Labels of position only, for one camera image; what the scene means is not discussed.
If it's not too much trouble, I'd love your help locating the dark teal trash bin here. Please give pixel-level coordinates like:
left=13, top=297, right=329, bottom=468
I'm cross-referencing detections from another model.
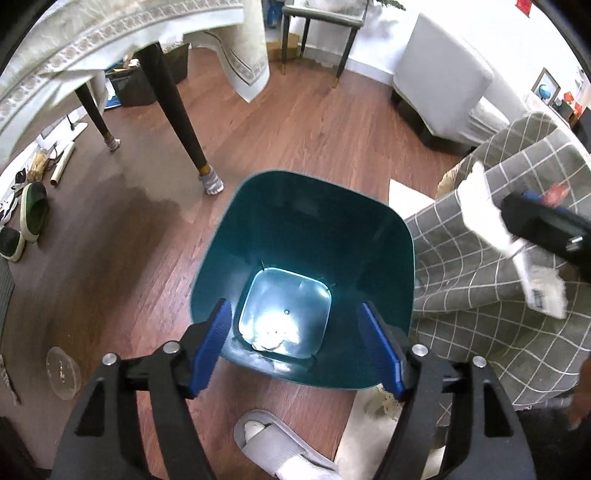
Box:
left=189, top=171, right=415, bottom=390

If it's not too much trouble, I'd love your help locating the person's right hand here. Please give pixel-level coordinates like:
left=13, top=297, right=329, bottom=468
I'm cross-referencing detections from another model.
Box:
left=542, top=183, right=570, bottom=208

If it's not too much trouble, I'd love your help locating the grey checked round tablecloth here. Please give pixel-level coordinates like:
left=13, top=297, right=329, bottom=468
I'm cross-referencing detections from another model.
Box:
left=406, top=112, right=590, bottom=410

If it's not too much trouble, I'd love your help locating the grey slipper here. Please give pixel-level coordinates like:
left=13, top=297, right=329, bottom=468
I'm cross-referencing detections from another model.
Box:
left=233, top=409, right=342, bottom=480

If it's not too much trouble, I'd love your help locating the small blue globe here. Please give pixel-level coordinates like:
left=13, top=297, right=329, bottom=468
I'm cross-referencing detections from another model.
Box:
left=537, top=84, right=556, bottom=104

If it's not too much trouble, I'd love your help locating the grey armchair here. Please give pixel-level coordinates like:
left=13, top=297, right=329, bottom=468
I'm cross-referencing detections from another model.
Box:
left=393, top=13, right=528, bottom=146

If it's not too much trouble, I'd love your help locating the dark table leg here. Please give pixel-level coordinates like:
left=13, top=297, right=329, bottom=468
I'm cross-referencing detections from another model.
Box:
left=135, top=43, right=224, bottom=196

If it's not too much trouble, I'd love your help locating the grey dining chair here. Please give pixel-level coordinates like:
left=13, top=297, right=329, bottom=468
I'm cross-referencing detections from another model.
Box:
left=281, top=0, right=370, bottom=88

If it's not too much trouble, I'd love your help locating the beige patterned tablecloth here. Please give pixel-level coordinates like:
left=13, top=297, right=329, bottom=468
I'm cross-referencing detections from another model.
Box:
left=1, top=1, right=270, bottom=165

